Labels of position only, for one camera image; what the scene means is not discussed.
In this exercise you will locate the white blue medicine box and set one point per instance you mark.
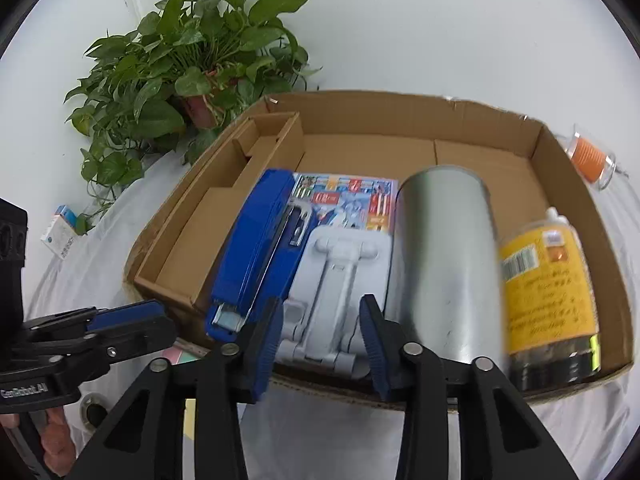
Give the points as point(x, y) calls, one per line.
point(57, 240)

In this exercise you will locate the yellow label jar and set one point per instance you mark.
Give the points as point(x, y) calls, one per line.
point(545, 285)

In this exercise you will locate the orange glass jar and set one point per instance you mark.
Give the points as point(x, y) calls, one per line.
point(590, 157)

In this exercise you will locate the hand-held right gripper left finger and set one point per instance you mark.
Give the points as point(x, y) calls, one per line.
point(267, 340)

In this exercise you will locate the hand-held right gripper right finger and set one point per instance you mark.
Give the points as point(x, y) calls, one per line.
point(375, 340)

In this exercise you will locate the blue stapler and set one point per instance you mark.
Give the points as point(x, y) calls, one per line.
point(260, 230)

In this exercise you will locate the grey folding phone stand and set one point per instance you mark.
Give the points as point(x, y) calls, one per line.
point(330, 280)

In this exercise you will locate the person's left hand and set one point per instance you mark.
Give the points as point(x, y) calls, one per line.
point(55, 440)

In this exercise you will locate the large cardboard box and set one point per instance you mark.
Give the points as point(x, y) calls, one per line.
point(475, 160)

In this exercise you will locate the colourful printed game box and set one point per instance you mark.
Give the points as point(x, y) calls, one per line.
point(350, 195)

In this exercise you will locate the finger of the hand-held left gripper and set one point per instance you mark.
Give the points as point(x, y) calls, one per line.
point(140, 340)
point(125, 312)

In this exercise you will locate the silver metal can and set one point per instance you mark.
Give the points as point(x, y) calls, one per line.
point(440, 260)

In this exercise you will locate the potted green pothos plant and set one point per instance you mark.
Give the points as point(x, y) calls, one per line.
point(165, 85)

